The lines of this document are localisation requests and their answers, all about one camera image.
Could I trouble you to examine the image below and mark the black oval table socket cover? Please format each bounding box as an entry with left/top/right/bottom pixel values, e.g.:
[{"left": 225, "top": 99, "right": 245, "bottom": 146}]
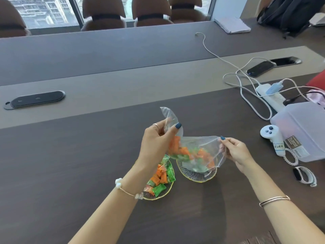
[
  {"left": 4, "top": 90, "right": 66, "bottom": 110},
  {"left": 270, "top": 56, "right": 303, "bottom": 67}
]

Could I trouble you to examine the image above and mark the clear plastic bag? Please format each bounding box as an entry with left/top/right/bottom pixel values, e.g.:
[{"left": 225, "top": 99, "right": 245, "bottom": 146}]
[{"left": 160, "top": 107, "right": 227, "bottom": 174}]

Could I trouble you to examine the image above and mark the white handheld controller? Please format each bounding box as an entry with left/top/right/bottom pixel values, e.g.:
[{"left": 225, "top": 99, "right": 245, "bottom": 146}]
[{"left": 260, "top": 125, "right": 285, "bottom": 157}]

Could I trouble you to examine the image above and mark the black cable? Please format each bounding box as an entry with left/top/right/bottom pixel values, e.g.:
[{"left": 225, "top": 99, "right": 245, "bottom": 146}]
[{"left": 283, "top": 95, "right": 310, "bottom": 106}]

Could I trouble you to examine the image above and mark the person's right forearm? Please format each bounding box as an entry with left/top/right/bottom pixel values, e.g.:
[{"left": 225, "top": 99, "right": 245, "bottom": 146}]
[{"left": 240, "top": 160, "right": 325, "bottom": 244}]

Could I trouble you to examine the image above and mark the light closed book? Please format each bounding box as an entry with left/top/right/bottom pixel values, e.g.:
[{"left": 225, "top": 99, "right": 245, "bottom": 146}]
[{"left": 309, "top": 13, "right": 325, "bottom": 27}]

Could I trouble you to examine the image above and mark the black smartphone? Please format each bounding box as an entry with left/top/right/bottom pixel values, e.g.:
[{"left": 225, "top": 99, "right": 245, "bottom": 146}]
[{"left": 246, "top": 61, "right": 276, "bottom": 78}]

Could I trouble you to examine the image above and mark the white fitness band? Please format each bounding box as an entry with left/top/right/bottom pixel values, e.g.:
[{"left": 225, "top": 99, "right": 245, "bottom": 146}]
[{"left": 292, "top": 166, "right": 318, "bottom": 188}]

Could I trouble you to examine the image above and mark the pink cloth item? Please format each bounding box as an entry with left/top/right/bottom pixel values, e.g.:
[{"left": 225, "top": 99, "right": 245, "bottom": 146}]
[{"left": 305, "top": 89, "right": 325, "bottom": 109}]

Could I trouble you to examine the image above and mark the long white charging cable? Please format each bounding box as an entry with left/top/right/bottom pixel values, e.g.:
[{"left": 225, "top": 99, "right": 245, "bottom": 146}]
[{"left": 195, "top": 32, "right": 274, "bottom": 121}]

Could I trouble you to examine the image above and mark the white notebook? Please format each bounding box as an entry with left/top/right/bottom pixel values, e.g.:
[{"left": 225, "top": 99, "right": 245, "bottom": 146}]
[{"left": 214, "top": 17, "right": 251, "bottom": 34}]

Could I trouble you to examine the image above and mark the gold rimmed glass dish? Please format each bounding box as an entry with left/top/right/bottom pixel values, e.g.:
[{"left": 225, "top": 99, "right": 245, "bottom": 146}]
[
  {"left": 176, "top": 159, "right": 218, "bottom": 184},
  {"left": 134, "top": 159, "right": 177, "bottom": 201}
]

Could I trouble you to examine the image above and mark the person's left hand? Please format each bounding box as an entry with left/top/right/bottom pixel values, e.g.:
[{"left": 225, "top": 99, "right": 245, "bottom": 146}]
[{"left": 136, "top": 122, "right": 183, "bottom": 172}]

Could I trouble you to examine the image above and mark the pile of orange green candies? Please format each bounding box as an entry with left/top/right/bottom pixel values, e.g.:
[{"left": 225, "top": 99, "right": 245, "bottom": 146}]
[
  {"left": 168, "top": 136, "right": 216, "bottom": 169},
  {"left": 144, "top": 155, "right": 176, "bottom": 197}
]

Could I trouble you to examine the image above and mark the rose gold bangle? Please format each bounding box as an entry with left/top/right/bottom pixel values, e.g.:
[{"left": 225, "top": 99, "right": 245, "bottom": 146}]
[{"left": 259, "top": 195, "right": 290, "bottom": 208}]

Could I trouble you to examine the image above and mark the person's right hand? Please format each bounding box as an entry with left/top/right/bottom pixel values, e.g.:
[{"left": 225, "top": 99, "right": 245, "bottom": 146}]
[{"left": 220, "top": 136, "right": 256, "bottom": 175}]

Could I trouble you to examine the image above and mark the black backpack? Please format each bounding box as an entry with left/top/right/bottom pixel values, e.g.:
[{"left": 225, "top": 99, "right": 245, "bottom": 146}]
[{"left": 257, "top": 0, "right": 325, "bottom": 39}]

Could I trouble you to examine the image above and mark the red cloth item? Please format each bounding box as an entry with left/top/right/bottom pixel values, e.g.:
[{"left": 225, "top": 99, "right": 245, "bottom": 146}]
[{"left": 306, "top": 69, "right": 325, "bottom": 91}]

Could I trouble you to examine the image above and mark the translucent plastic container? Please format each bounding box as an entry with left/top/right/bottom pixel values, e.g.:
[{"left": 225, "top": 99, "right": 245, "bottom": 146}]
[{"left": 270, "top": 102, "right": 325, "bottom": 163}]

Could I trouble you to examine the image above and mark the white bead bracelet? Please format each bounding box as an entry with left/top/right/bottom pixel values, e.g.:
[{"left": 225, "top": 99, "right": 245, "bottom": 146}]
[{"left": 115, "top": 178, "right": 144, "bottom": 200}]

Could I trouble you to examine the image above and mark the white power strip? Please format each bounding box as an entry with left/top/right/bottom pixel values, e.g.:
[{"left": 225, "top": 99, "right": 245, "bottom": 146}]
[{"left": 255, "top": 83, "right": 288, "bottom": 113}]

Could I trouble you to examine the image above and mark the brown office chair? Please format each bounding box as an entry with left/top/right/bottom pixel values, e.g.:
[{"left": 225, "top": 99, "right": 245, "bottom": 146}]
[
  {"left": 132, "top": 0, "right": 175, "bottom": 27},
  {"left": 81, "top": 0, "right": 127, "bottom": 31},
  {"left": 168, "top": 0, "right": 212, "bottom": 22},
  {"left": 0, "top": 0, "right": 31, "bottom": 38}
]

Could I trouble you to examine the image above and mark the white coiled cable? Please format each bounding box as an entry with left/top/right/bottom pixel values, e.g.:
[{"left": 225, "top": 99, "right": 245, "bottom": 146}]
[{"left": 281, "top": 147, "right": 300, "bottom": 166}]

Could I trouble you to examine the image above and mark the person's left forearm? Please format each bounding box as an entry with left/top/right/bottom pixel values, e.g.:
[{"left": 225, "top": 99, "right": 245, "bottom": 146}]
[{"left": 67, "top": 164, "right": 159, "bottom": 244}]

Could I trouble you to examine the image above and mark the white looped cable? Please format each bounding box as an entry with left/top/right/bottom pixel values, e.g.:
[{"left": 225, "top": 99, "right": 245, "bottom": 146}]
[{"left": 223, "top": 57, "right": 314, "bottom": 102}]

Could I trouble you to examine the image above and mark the blue charger adapter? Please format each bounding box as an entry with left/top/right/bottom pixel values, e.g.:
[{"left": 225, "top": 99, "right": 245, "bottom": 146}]
[{"left": 265, "top": 82, "right": 285, "bottom": 96}]

